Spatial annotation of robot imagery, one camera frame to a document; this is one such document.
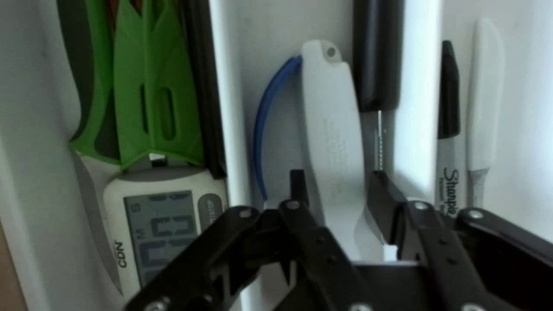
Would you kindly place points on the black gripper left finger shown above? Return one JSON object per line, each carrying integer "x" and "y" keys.
{"x": 312, "y": 242}

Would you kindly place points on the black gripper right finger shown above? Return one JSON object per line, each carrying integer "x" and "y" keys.
{"x": 443, "y": 252}

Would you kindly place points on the white drawer organizer tray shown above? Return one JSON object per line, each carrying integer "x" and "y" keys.
{"x": 35, "y": 86}

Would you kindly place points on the black Sharpie marker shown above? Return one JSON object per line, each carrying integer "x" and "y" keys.
{"x": 448, "y": 103}

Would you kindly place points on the white digital kitchen timer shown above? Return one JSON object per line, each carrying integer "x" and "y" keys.
{"x": 161, "y": 229}

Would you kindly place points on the green knife sheath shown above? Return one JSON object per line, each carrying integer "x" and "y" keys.
{"x": 156, "y": 74}

